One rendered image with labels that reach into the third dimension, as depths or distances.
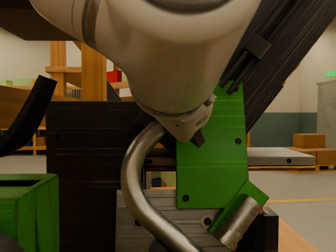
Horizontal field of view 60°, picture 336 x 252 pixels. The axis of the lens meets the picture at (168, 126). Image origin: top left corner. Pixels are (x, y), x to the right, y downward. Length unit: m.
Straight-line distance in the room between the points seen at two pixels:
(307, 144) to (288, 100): 3.83
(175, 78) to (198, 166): 0.30
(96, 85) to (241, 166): 0.89
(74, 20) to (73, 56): 9.53
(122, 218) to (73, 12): 0.35
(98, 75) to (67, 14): 1.06
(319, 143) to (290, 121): 3.57
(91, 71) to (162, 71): 1.11
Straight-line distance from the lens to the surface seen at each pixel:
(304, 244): 0.83
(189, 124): 0.30
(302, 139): 7.11
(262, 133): 10.35
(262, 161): 0.62
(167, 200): 0.48
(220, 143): 0.48
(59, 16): 0.22
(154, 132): 0.43
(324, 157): 6.95
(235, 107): 0.50
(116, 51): 0.20
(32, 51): 10.07
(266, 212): 0.66
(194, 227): 0.49
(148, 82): 0.20
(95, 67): 1.27
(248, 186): 0.48
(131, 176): 0.43
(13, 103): 0.73
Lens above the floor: 1.22
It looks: 2 degrees down
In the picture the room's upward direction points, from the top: straight up
